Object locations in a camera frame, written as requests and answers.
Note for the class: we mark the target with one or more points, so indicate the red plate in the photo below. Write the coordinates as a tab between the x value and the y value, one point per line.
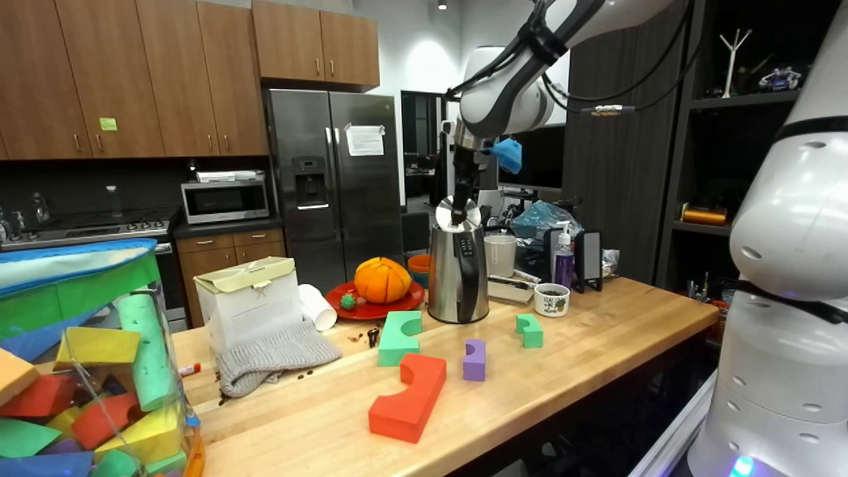
375	309

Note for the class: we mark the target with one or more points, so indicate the clear bin of foam blocks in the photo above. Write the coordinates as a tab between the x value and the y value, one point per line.
88	371

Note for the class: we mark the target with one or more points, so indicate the stainless steel electric kettle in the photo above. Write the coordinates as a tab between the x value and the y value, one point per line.
456	273

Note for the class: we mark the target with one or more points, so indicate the green sticky note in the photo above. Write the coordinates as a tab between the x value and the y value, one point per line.
109	125

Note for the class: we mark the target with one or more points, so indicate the white branch stand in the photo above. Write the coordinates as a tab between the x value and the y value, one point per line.
733	61

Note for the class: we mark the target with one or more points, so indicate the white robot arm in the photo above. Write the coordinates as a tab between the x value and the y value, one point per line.
796	220

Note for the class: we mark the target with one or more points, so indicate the white ramekin with beans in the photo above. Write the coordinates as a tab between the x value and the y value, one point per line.
551	304

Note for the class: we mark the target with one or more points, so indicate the white paper bag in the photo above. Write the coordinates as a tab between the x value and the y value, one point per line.
253	305

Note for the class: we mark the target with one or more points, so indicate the stainless steel refrigerator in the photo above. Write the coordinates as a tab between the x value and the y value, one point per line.
334	203

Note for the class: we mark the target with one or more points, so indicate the orange flat box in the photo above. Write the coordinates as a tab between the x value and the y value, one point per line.
702	215

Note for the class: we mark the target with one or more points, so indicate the small green-topped toy fruit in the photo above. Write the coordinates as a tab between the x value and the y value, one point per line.
349	300

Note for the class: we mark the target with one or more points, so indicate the orange bowl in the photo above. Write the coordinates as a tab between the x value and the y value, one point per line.
420	263

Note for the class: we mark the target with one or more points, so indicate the upper wooden cabinets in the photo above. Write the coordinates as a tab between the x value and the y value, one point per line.
175	80

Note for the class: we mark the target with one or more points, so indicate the purple foam block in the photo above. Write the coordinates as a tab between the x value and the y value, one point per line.
474	363

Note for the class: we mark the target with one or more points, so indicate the large green foam block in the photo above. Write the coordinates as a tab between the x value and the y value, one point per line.
392	345

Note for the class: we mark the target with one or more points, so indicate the black kitchen stove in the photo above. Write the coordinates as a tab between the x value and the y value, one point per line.
81	232

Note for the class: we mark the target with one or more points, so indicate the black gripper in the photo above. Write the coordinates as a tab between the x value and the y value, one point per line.
461	163

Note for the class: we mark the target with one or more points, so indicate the red foam block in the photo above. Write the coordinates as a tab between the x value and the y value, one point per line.
412	402

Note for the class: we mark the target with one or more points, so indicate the grey knitted cloth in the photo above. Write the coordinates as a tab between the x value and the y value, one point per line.
273	353

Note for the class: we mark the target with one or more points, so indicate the dark shelving unit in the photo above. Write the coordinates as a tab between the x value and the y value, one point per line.
697	159

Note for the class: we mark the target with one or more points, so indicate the translucent measuring cup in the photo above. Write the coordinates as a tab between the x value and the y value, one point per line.
498	256

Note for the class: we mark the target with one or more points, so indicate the orange pumpkin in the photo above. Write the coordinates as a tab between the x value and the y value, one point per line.
382	281

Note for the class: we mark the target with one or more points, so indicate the lower wooden cabinet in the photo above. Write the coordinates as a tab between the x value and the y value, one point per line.
228	256

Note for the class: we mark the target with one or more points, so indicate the purple pump bottle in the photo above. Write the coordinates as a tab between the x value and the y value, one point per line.
566	265

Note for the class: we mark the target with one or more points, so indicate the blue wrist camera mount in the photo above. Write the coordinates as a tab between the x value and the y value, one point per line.
506	155

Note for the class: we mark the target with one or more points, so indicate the small green foam block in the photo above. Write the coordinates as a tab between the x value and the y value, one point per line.
534	335

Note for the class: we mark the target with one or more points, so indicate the silver microwave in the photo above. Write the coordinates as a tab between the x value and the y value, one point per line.
225	203

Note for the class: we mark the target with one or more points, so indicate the white paper notice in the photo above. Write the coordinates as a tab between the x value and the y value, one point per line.
367	139

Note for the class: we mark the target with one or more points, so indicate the blue plastic bag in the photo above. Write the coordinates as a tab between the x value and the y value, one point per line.
539	220

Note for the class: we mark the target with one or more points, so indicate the black speaker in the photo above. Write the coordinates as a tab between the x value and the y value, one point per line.
590	260

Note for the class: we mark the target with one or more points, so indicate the white paper roll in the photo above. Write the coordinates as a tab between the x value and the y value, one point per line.
319	309

